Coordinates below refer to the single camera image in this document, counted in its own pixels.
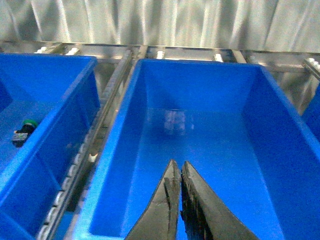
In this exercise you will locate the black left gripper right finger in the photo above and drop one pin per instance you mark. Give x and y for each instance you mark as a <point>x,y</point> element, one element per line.
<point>205,215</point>

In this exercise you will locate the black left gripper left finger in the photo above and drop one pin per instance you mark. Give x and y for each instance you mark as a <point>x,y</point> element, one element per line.
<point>159,220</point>

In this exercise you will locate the blue plastic bin centre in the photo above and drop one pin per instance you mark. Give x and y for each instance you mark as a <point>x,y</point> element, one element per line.
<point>234,124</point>

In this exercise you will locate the blue plastic bin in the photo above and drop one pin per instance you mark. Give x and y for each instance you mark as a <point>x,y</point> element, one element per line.
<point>311,115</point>
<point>234,124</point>
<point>47,106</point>

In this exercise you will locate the blue plastic bin right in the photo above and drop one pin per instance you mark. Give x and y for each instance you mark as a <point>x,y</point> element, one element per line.
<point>311,115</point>

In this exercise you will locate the blue plastic bin left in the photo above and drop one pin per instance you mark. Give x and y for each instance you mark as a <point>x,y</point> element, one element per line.
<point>47,106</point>

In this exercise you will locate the green push button switch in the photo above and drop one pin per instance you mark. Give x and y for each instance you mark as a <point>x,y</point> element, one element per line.
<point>20,136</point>

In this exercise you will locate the metal roller rack frame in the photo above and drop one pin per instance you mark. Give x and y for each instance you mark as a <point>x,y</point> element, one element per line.
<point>296,73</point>

